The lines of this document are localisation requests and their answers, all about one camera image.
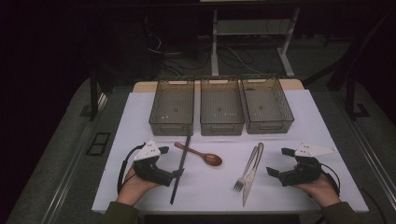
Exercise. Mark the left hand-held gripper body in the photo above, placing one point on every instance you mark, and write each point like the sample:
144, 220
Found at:
149, 171

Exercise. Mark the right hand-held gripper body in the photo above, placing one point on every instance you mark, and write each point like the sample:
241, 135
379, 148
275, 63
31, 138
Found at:
305, 171

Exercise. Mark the steel knife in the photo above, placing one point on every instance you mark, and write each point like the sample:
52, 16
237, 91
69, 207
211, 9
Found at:
249, 183

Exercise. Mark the steel fork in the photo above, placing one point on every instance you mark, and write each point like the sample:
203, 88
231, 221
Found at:
240, 183

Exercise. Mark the brown wooden spoon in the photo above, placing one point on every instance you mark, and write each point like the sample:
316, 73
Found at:
213, 159

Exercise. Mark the smoky clear plastic bin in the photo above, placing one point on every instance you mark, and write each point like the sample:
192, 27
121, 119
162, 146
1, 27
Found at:
221, 105
267, 105
172, 105

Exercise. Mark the person's left hand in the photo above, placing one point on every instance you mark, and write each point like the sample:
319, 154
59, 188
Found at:
134, 189

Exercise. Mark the person's right hand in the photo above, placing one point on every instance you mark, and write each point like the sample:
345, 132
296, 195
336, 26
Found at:
323, 193

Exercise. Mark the white table mat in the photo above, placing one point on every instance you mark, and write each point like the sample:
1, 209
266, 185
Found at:
211, 186

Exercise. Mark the black metal stand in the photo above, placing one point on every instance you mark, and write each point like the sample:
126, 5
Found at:
350, 93

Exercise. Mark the white metal desk frame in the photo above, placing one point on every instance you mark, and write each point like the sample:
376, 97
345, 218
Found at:
214, 46

